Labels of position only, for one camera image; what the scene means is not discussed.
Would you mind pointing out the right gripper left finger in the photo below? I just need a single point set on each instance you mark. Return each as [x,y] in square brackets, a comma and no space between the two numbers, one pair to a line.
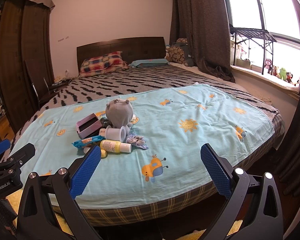
[66,184]

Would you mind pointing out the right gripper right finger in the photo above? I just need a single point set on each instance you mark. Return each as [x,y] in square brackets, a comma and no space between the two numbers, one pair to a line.
[264,218]

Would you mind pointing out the blue snack wrapper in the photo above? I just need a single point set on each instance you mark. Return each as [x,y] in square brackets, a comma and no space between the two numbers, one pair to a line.
[88,141]

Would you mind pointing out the purple gift box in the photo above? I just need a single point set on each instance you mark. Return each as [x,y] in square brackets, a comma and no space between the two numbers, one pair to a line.
[88,126]

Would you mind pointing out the yellow lotion bottle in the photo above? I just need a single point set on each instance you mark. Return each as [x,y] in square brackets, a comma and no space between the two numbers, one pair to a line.
[115,146]

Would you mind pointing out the white plastic cup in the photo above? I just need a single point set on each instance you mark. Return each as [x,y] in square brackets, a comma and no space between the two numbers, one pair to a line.
[116,134]

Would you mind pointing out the grey plush toy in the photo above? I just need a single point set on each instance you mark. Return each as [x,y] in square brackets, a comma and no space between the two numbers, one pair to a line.
[120,113]

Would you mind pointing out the blue white cloth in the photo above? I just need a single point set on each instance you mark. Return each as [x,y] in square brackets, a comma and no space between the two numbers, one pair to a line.
[137,141]

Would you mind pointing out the dark knitted scrunchie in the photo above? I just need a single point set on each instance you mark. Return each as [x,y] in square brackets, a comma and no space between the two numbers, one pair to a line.
[105,122]

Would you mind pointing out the black chair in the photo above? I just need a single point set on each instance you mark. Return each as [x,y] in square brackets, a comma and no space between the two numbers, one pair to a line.
[43,88]

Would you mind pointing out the black zigzag patterned blanket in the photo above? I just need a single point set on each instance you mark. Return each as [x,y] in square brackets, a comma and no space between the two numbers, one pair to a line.
[135,80]

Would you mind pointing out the dark wooden wardrobe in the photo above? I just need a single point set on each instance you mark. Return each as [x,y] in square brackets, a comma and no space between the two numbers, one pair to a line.
[24,39]

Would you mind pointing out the light blue cartoon sheet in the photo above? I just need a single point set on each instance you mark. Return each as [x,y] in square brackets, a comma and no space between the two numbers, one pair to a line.
[174,122]

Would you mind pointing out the colourful checkered pillow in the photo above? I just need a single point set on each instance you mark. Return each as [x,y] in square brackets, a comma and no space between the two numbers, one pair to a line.
[105,64]

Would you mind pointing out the green frog plush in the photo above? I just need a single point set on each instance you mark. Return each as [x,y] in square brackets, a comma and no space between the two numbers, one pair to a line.
[283,74]

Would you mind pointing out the pink monkey plush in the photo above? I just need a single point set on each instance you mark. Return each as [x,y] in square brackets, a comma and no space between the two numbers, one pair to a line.
[268,66]

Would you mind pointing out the teal flat pillow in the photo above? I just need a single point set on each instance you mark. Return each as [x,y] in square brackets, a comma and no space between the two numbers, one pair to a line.
[148,63]

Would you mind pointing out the dark wooden headboard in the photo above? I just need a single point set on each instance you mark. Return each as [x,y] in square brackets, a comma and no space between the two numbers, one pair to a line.
[134,48]

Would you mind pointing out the black metal window rack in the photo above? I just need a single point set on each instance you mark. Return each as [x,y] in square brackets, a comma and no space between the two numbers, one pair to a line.
[244,38]

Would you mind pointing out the brown patterned cushion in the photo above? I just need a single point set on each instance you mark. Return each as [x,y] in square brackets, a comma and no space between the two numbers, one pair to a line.
[179,52]

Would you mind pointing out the dark brown curtain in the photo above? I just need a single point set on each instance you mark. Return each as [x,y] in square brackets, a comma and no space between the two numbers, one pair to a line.
[205,25]

